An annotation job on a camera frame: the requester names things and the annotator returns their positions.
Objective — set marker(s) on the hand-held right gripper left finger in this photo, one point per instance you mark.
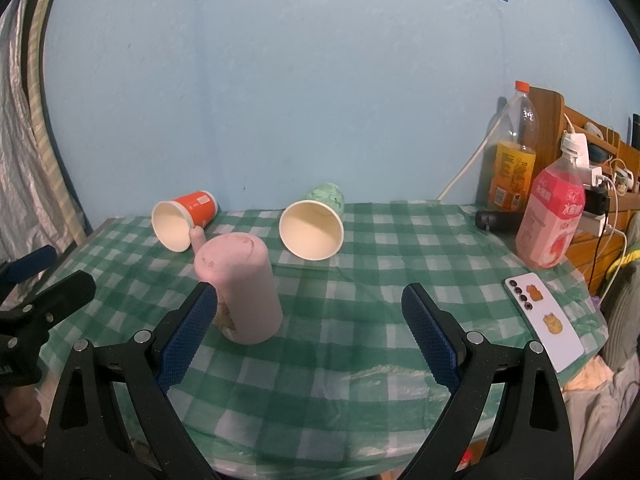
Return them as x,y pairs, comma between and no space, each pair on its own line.
189,332

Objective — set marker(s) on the white phone with stickers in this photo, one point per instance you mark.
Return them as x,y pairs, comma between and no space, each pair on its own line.
547,325

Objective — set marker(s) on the orange drink bottle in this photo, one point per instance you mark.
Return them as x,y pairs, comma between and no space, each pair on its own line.
512,165

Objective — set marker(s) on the white charger plug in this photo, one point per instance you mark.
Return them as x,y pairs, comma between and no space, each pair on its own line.
579,150

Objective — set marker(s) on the orange paper cup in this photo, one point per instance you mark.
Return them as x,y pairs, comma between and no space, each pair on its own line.
192,210

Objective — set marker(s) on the pink drink bottle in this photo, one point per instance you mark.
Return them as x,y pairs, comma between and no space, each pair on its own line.
547,220

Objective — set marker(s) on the black power adapter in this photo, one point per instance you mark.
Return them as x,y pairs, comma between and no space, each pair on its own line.
596,201

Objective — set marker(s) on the grey curtain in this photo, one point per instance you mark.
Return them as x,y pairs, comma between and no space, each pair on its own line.
25,160

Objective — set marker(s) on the person's left hand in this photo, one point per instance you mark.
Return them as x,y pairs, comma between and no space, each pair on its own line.
22,417

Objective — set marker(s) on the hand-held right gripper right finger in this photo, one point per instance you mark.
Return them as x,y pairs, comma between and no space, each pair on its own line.
434,336

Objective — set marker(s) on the green paper cup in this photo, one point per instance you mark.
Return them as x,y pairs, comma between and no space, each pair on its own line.
312,230

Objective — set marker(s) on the light blanket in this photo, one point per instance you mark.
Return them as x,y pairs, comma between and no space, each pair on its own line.
600,410

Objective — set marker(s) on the green checked tablecloth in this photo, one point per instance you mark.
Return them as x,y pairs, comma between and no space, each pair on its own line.
340,320

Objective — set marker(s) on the wooden shelf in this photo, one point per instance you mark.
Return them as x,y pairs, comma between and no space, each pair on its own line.
547,110

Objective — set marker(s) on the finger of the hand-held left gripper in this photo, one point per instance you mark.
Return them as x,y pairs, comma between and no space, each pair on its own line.
65,292
35,262

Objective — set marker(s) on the black cylinder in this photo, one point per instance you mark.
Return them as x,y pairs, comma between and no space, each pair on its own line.
495,221

